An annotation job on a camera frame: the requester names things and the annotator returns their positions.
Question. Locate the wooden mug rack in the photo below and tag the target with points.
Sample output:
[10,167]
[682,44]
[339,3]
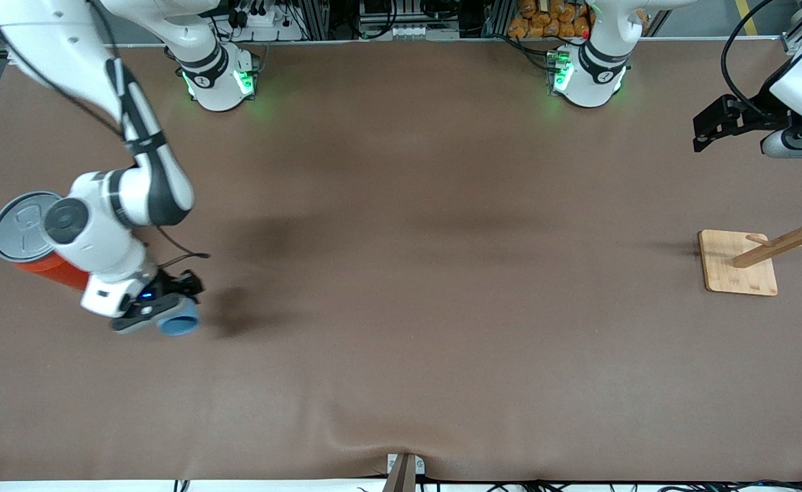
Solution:
[736,266]

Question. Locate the grey metal table clamp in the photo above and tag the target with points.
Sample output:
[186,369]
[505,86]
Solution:
[420,467]

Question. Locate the brown table cloth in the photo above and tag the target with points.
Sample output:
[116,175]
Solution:
[400,273]

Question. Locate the bag of orange snacks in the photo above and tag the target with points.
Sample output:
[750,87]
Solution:
[551,20]

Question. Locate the white power strip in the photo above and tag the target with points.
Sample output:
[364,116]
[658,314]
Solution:
[264,17]

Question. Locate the orange can with grey lid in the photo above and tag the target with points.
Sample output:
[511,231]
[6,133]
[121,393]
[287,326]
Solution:
[18,225]

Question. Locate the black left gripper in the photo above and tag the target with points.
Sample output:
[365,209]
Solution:
[764,113]

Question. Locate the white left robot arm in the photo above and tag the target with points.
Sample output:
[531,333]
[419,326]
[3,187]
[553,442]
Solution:
[602,61]

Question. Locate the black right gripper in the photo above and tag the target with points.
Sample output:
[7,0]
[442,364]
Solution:
[168,285]

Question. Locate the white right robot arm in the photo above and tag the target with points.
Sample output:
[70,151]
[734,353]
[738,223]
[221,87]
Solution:
[100,195]

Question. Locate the light blue plastic cup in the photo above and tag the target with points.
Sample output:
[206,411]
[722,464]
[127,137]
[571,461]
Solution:
[180,322]

